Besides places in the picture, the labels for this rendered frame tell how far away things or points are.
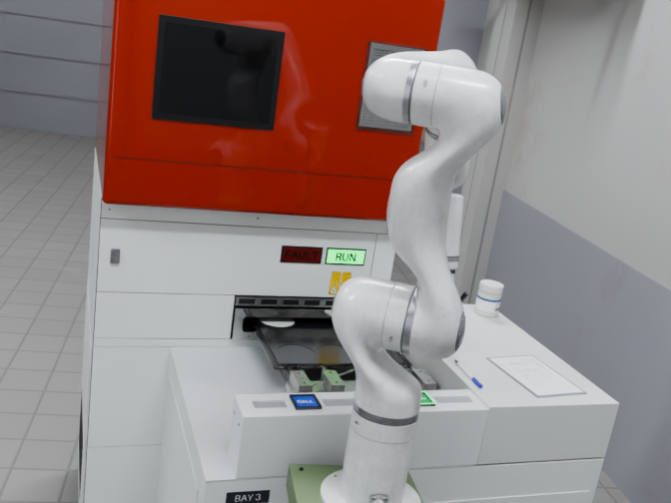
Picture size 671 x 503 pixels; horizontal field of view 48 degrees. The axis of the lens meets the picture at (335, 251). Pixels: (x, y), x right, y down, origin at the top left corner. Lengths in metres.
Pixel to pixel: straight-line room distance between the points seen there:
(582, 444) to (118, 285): 1.21
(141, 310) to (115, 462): 0.46
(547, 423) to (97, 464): 1.22
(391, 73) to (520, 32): 3.61
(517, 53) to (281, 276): 2.99
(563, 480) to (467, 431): 0.32
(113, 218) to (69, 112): 8.07
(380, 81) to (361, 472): 0.68
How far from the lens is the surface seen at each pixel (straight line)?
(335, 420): 1.59
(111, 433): 2.24
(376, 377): 1.34
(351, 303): 1.31
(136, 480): 2.32
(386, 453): 1.39
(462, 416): 1.71
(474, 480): 1.82
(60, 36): 9.97
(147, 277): 2.05
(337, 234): 2.11
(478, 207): 4.87
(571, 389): 1.93
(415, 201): 1.22
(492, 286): 2.25
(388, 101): 1.20
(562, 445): 1.90
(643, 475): 3.48
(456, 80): 1.19
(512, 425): 1.79
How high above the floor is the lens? 1.70
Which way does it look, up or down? 16 degrees down
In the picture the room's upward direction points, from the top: 9 degrees clockwise
